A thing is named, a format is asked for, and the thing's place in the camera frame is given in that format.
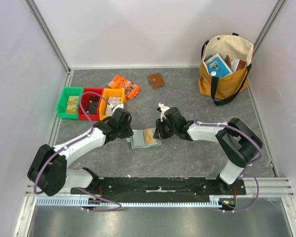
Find orange snack package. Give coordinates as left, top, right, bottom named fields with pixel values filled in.
left=108, top=75, right=140, bottom=100

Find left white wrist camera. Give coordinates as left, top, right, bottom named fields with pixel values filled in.
left=108, top=103, right=124, bottom=116

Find blue razor box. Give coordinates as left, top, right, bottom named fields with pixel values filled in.
left=204, top=53, right=233, bottom=78

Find black item in red bin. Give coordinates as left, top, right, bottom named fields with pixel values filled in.
left=87, top=96, right=100, bottom=115

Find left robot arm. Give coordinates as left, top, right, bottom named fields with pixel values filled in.
left=27, top=108, right=133, bottom=197

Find yellow canvas tote bag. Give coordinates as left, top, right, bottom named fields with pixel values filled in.
left=198, top=33, right=254, bottom=106

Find orange credit card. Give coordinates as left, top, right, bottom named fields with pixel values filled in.
left=144, top=128, right=158, bottom=146

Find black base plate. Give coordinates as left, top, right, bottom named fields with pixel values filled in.
left=85, top=177, right=246, bottom=203

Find white boxes in yellow bin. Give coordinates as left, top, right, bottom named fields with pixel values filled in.
left=105, top=97, right=121, bottom=116

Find red white box in bag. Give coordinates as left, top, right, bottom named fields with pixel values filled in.
left=231, top=59, right=247, bottom=73

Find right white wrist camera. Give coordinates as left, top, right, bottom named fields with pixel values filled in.
left=157, top=103, right=170, bottom=122

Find brown leather wallet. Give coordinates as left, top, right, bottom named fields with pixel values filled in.
left=148, top=73, right=165, bottom=88

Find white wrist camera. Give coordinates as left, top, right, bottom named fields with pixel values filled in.
left=108, top=103, right=124, bottom=116
left=157, top=103, right=170, bottom=122

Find yellow plastic bin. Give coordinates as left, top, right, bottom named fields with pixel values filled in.
left=99, top=88, right=126, bottom=120

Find green card holder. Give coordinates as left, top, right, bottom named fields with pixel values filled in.
left=128, top=129, right=162, bottom=149

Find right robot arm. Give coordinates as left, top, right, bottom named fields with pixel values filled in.
left=153, top=103, right=263, bottom=195

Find aluminium cable duct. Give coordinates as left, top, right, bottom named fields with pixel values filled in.
left=36, top=197, right=222, bottom=208

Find gold cards in green bin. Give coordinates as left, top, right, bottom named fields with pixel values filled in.
left=66, top=96, right=79, bottom=114

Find green plastic bin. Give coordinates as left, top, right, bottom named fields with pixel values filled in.
left=56, top=87, right=83, bottom=119

